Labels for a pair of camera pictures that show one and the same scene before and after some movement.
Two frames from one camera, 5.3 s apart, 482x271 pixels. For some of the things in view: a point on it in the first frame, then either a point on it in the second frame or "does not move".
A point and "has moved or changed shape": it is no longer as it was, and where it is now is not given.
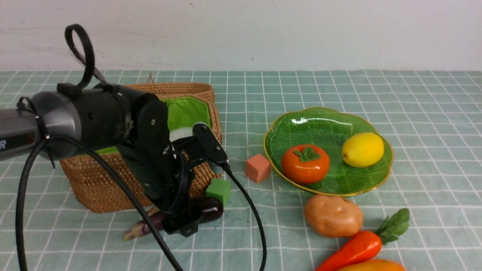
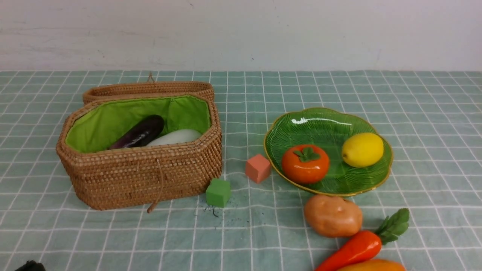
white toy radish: (176, 134) does not move
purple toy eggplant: (212, 208) has moved or changed shape
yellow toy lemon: (363, 150) does not move
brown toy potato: (333, 216) does not move
